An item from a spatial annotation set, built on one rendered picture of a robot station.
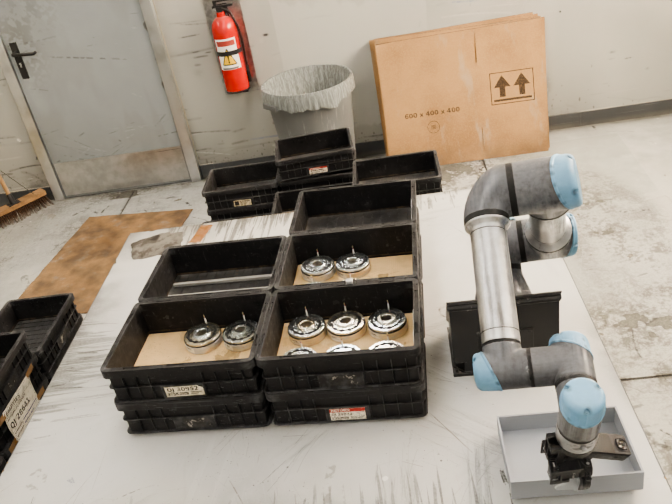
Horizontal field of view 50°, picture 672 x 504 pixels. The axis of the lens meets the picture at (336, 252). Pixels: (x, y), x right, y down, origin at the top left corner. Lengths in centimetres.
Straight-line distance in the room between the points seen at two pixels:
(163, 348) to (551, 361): 111
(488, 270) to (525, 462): 48
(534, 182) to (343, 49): 333
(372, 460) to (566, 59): 362
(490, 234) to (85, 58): 388
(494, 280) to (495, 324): 9
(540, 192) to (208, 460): 102
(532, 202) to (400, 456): 67
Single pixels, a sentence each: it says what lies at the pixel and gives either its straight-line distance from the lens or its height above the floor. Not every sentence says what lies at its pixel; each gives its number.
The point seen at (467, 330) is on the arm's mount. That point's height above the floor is 85.
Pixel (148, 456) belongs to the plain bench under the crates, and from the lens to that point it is 196.
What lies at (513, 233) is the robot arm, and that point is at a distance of 194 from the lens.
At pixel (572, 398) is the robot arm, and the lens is 133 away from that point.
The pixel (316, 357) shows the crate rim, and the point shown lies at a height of 93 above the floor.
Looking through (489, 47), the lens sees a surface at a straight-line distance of 465.
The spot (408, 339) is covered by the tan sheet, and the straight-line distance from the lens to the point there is 188.
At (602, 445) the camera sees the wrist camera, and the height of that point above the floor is 90.
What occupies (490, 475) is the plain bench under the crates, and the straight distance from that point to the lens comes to 172.
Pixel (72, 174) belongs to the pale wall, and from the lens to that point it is 540.
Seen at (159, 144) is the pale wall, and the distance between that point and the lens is 511.
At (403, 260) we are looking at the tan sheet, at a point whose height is 83.
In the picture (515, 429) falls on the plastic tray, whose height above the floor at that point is 72.
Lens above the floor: 200
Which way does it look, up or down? 31 degrees down
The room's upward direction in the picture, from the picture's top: 11 degrees counter-clockwise
